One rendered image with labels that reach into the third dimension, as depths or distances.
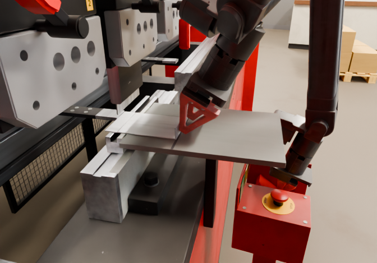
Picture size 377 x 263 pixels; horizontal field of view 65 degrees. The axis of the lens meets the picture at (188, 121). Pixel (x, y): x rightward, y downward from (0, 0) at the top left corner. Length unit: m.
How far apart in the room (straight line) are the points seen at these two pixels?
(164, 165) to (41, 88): 0.37
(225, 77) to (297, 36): 5.79
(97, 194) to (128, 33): 0.25
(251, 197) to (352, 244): 1.18
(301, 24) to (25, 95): 6.03
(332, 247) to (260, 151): 1.37
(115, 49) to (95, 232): 0.29
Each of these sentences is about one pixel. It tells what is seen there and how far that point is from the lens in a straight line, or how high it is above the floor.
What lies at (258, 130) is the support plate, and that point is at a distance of 0.53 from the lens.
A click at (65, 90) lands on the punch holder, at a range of 0.31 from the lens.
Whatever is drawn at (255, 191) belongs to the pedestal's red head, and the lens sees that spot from 0.75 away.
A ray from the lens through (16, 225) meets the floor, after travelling 1.99.
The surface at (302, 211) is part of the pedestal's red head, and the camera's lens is 0.72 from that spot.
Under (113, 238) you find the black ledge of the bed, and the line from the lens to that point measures 0.51.
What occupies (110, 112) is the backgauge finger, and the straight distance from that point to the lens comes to 0.60.
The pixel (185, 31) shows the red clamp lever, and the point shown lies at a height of 1.14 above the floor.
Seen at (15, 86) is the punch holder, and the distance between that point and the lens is 0.26.
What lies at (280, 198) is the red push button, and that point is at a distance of 0.70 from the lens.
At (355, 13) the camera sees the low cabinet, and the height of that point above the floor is 0.70.
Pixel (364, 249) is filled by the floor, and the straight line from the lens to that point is 1.86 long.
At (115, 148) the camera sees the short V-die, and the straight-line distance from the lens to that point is 0.52.
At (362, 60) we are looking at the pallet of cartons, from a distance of 4.49.
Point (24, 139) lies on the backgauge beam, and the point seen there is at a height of 0.95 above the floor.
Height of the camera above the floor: 1.24
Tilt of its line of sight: 26 degrees down
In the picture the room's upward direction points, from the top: straight up
